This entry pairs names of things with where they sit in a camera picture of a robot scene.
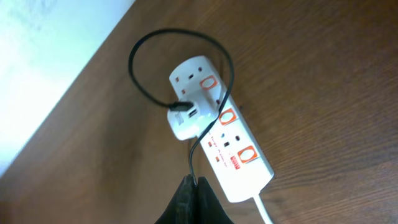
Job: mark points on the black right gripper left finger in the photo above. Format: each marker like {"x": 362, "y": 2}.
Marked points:
{"x": 182, "y": 207}

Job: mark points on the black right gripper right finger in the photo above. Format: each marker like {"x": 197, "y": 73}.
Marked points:
{"x": 208, "y": 207}

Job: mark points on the white USB charger plug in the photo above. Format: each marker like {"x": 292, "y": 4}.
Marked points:
{"x": 191, "y": 123}

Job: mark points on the white power strip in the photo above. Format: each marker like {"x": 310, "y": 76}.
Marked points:
{"x": 235, "y": 156}

